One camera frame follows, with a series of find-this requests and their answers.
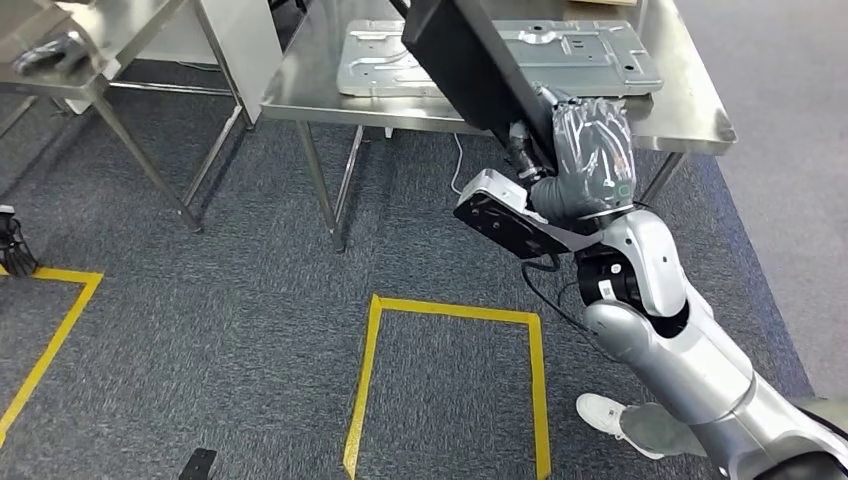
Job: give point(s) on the yellow floor tape square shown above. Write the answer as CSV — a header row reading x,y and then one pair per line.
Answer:
x,y
450,310
53,275

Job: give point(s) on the stainless steel side table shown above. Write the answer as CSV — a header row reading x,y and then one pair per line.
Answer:
x,y
119,40

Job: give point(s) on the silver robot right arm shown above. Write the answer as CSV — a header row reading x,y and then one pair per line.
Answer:
x,y
682,358

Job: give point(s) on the black plastic frame part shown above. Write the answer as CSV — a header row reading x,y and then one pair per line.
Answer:
x,y
464,60

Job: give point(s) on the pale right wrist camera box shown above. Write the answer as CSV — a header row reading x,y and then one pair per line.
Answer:
x,y
490,189

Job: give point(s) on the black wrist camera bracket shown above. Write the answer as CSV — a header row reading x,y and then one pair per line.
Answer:
x,y
503,228
197,465

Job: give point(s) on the stainless steel workbench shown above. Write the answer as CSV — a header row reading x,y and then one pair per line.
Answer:
x,y
298,79

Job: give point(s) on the white cabinet panel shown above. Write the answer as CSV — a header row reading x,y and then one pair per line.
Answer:
x,y
245,46

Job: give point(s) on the black right wrist camera bracket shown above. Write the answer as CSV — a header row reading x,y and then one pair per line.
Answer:
x,y
503,228

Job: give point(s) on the black ribbed stand base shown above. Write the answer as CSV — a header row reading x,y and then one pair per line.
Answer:
x,y
14,248

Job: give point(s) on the person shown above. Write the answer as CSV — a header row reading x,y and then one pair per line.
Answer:
x,y
603,414

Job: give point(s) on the grey stamped metal plate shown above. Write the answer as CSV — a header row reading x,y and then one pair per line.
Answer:
x,y
596,60

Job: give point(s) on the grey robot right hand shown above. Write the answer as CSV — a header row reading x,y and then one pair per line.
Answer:
x,y
593,159

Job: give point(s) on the black left wrist camera bracket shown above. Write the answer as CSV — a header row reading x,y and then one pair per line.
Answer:
x,y
197,465

